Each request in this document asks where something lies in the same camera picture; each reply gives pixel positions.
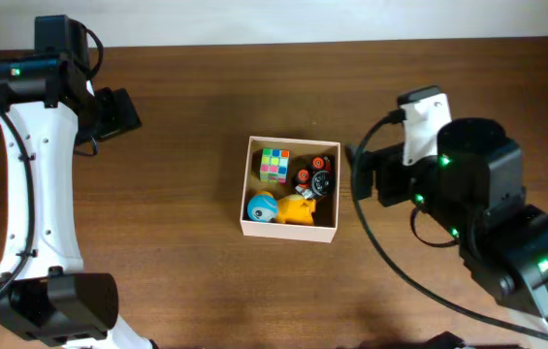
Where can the colourful puzzle cube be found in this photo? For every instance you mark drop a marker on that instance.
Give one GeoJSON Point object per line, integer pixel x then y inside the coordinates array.
{"type": "Point", "coordinates": [274, 165]}

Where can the white cardboard box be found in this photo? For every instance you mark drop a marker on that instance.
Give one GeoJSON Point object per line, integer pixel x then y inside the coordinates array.
{"type": "Point", "coordinates": [301, 153]}

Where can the blue egg-shaped toy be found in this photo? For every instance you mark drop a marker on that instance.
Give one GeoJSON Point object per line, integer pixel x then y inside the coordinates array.
{"type": "Point", "coordinates": [262, 207]}

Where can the red toy monster truck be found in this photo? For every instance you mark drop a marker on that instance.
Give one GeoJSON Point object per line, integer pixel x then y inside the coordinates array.
{"type": "Point", "coordinates": [303, 177]}

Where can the yellow toy figure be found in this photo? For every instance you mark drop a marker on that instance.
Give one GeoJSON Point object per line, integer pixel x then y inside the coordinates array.
{"type": "Point", "coordinates": [295, 209]}

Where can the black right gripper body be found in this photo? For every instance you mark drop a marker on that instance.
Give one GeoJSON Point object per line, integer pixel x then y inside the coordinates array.
{"type": "Point", "coordinates": [395, 178]}

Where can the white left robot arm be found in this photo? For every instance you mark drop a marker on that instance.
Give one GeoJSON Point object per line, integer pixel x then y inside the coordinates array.
{"type": "Point", "coordinates": [45, 293]}

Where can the black round wheel toy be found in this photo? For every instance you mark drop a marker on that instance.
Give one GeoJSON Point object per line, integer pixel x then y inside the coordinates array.
{"type": "Point", "coordinates": [322, 183]}

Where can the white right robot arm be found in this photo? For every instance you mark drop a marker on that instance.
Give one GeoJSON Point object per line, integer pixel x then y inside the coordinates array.
{"type": "Point", "coordinates": [473, 188]}

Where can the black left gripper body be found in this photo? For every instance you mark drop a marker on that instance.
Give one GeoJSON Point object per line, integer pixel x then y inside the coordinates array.
{"type": "Point", "coordinates": [116, 115]}

